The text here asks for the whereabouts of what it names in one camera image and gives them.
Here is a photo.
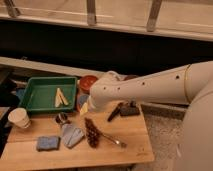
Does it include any white paper cup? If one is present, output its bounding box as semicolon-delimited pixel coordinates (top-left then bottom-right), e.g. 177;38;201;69
8;108;31;128

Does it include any silver fork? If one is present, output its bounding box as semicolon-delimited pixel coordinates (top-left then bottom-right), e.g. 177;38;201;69
100;132;127;148

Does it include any black knife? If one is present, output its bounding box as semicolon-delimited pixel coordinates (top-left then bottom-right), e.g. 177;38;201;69
107;102;123;122

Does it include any orange bowl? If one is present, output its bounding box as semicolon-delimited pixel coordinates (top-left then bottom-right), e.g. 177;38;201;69
79;75;98;93

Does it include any blue sponge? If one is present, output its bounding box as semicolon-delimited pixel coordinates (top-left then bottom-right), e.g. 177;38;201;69
36;136;60;151

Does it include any small metal can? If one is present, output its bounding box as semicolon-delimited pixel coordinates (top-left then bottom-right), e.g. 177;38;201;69
55;112;68;125

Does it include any dark red grape bunch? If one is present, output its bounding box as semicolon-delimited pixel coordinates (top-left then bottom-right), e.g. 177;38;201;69
85;118;100;148

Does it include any green plastic tray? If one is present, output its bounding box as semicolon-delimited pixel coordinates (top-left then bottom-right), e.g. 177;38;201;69
19;77;77;114

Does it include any light blue folded cloth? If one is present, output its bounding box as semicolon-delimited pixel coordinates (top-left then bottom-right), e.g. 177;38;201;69
61;124;84;148

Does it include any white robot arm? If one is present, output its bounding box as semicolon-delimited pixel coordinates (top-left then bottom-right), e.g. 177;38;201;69
88;61;213;171

